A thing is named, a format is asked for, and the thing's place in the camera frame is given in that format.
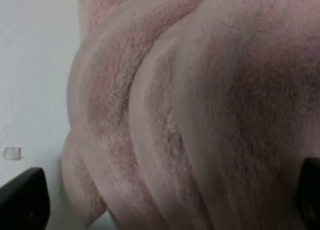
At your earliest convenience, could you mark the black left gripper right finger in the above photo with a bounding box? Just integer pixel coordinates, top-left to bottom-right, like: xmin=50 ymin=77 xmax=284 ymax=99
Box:
xmin=296 ymin=158 xmax=320 ymax=230

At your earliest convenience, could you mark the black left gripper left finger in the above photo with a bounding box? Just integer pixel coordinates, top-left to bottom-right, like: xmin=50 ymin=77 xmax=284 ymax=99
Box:
xmin=0 ymin=167 xmax=51 ymax=230

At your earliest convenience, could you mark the pink terry towel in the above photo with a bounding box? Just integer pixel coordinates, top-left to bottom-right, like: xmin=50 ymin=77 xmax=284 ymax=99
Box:
xmin=62 ymin=0 xmax=320 ymax=229

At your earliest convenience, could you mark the clear tape square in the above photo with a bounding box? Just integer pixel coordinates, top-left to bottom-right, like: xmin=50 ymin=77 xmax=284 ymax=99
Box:
xmin=3 ymin=147 xmax=22 ymax=161

